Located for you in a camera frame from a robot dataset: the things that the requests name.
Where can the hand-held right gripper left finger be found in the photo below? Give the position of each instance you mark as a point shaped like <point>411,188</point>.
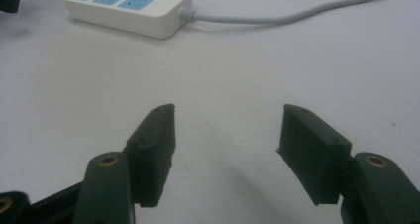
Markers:
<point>145,158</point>

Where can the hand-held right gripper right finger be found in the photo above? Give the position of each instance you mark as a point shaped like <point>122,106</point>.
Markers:
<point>317,151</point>

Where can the white power strip blue sockets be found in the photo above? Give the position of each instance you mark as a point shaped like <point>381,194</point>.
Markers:
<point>130,9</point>

